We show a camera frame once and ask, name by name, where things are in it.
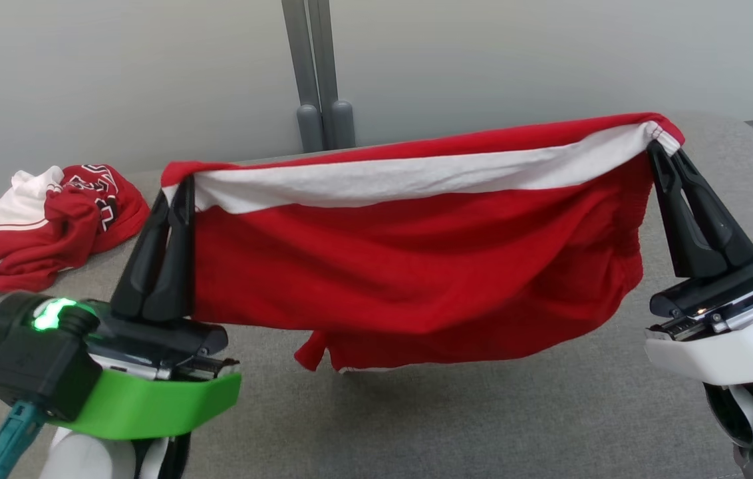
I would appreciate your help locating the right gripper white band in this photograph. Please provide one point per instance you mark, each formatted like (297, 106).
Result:
(736, 346)

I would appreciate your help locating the red Bulls basketball jersey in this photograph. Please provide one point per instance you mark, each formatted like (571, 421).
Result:
(50, 226)

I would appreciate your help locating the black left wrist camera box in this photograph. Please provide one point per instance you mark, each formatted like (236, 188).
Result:
(37, 372)

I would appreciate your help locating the grey partition post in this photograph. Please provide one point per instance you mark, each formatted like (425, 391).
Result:
(333, 66)
(300, 66)

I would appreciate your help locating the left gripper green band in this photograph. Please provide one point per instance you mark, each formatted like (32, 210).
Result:
(150, 402)

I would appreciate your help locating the red shorts with white stripes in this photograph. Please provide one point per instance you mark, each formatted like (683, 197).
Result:
(416, 266)

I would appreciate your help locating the grey fabric sofa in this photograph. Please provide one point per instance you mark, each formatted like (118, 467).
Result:
(483, 419)

